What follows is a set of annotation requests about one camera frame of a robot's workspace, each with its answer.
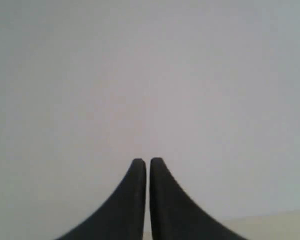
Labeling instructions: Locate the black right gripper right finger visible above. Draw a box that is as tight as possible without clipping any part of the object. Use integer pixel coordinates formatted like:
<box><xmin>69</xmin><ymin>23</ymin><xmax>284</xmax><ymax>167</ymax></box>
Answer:
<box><xmin>149</xmin><ymin>157</ymin><xmax>244</xmax><ymax>240</ymax></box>

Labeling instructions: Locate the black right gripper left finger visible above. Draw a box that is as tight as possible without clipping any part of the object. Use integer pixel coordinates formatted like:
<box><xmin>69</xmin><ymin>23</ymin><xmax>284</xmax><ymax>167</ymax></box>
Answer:
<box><xmin>60</xmin><ymin>158</ymin><xmax>147</xmax><ymax>240</ymax></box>

